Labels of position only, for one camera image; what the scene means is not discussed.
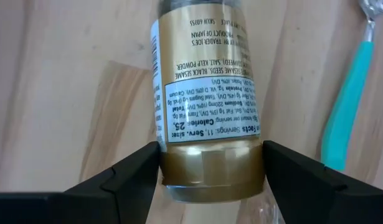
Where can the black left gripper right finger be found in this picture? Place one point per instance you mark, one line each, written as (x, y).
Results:
(297, 193)

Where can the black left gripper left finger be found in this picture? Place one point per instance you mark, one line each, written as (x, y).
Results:
(125, 193)

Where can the large glass spice jar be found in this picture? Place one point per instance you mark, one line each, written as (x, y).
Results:
(210, 62)

